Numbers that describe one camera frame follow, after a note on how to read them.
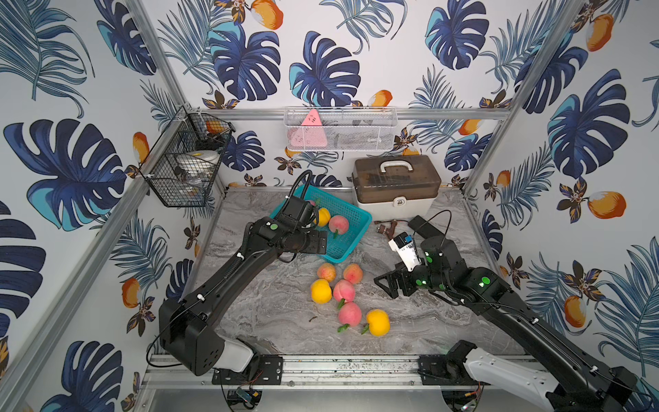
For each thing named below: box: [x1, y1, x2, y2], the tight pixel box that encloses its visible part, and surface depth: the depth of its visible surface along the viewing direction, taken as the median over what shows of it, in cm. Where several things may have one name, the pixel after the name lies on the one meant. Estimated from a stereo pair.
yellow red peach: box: [318, 207, 331, 227], surface depth 106 cm
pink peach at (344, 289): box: [332, 278, 357, 303], surface depth 86 cm
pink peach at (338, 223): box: [328, 214, 350, 236], surface depth 105 cm
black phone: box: [407, 214, 445, 240], surface depth 108 cm
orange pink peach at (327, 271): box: [317, 262, 337, 283], surface depth 91 cm
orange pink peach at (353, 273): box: [343, 263, 364, 285], surface depth 90 cm
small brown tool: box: [375, 220, 398, 240], surface depth 106 cm
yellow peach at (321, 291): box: [310, 278, 333, 305], surface depth 87 cm
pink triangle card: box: [290, 109, 327, 148], surface depth 92 cm
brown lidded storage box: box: [351, 154, 442, 220], surface depth 102 cm
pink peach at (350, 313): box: [338, 301, 363, 328], surface depth 81 cm
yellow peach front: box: [366, 309, 391, 337], surface depth 81 cm
